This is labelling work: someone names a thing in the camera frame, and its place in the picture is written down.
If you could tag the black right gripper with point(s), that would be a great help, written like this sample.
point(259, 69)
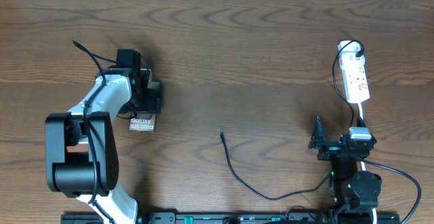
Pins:
point(317, 141)

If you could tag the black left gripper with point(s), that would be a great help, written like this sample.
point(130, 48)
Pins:
point(153, 104)

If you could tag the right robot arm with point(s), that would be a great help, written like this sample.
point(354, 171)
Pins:
point(355, 191)

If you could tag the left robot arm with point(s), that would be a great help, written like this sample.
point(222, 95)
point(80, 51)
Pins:
point(80, 149)

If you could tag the white power strip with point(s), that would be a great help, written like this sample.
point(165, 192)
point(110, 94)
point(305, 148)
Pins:
point(352, 61)

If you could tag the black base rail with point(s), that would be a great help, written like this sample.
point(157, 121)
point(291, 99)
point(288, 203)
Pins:
point(292, 217)

